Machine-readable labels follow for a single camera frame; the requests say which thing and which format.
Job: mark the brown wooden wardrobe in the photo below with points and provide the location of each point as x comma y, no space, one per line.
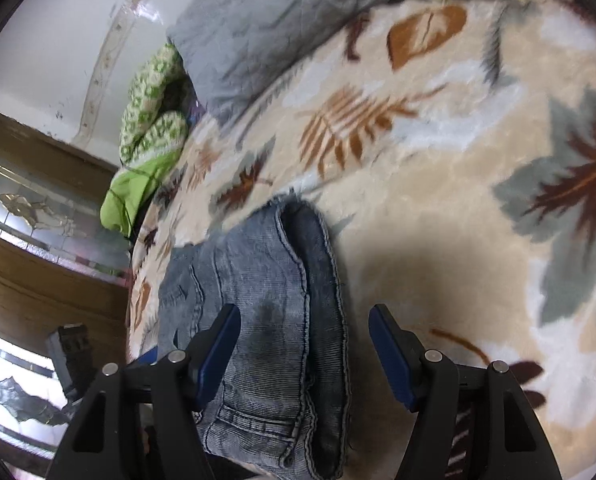
27,300

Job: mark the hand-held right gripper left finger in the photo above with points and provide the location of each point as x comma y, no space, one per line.
220,355

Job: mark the lime green cloth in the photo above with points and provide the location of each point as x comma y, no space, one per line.
127,192

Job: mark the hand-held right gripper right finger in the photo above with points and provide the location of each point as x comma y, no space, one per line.
390,355

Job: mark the grey quilted pillow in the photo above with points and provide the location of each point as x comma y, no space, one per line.
278,25

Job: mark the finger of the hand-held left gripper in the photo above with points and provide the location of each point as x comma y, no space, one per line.
72,360

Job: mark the patterned glass door panel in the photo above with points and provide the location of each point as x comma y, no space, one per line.
12,395
37,210

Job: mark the green white patterned blanket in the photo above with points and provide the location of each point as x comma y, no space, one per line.
147,110

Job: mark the beige leaf print blanket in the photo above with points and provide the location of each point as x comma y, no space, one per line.
428,210

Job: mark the grey-blue denim pants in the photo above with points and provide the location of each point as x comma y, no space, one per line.
268,310

